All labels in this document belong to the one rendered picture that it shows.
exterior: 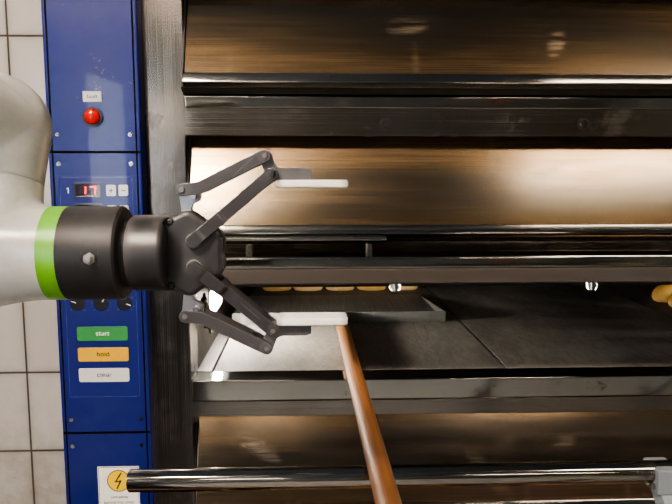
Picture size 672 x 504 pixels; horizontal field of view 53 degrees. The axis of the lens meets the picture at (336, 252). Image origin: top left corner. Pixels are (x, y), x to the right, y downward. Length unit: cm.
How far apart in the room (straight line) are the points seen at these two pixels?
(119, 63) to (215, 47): 17
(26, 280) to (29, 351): 68
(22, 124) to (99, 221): 13
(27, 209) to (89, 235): 7
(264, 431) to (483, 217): 58
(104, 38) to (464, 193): 68
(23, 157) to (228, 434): 77
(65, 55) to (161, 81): 16
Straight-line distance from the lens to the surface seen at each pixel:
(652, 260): 121
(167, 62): 125
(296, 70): 121
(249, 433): 133
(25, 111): 73
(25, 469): 144
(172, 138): 124
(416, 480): 94
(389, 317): 173
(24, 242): 68
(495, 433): 138
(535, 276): 114
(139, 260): 65
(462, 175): 125
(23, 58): 132
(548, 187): 129
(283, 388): 128
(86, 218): 67
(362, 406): 105
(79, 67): 126
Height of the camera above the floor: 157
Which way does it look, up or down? 7 degrees down
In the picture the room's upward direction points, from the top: straight up
